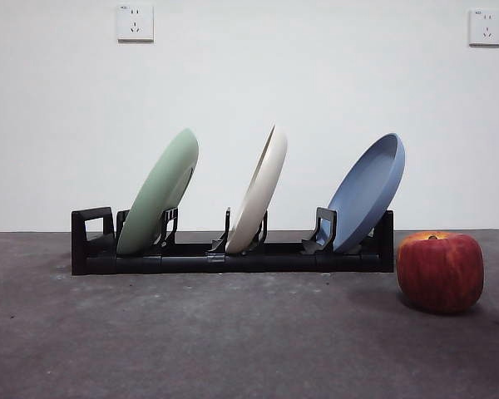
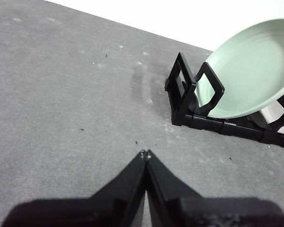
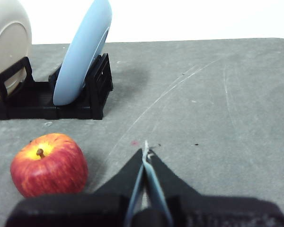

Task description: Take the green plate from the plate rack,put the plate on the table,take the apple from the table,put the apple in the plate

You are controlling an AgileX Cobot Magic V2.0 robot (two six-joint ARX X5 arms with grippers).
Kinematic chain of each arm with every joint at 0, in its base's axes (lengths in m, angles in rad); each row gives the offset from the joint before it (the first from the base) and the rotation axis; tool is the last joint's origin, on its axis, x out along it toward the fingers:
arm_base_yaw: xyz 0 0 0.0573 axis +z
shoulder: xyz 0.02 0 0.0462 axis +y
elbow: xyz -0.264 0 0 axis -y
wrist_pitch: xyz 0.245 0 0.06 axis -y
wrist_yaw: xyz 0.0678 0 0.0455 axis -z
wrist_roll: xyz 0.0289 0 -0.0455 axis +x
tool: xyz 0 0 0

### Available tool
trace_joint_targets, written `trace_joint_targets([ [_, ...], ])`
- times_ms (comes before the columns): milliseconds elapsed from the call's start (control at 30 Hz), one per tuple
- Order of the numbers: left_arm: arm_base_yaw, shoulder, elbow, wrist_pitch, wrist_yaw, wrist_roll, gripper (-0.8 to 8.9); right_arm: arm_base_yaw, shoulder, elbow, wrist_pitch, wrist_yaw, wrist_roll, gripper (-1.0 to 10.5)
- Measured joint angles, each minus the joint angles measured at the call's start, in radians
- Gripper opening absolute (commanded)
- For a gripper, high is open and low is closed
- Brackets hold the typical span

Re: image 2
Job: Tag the cream white plate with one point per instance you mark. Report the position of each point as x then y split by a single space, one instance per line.
272 113

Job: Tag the black plate rack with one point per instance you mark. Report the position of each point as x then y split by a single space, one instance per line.
241 131

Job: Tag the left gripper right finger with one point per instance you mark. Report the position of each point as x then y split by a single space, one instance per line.
180 210

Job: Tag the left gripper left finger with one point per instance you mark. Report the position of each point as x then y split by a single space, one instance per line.
113 208

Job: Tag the green plate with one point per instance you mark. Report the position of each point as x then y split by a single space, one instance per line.
248 71

